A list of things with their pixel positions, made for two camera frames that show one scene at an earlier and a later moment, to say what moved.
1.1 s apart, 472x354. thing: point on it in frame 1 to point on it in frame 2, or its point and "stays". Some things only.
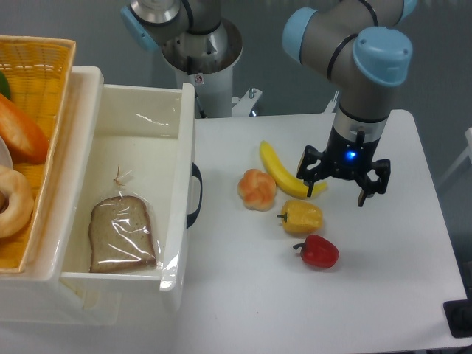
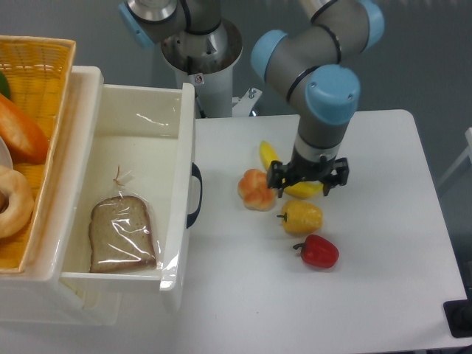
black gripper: (346, 155) to (299, 168)
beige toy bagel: (19, 211) stays
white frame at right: (467, 153) stays
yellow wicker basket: (39, 71) stays
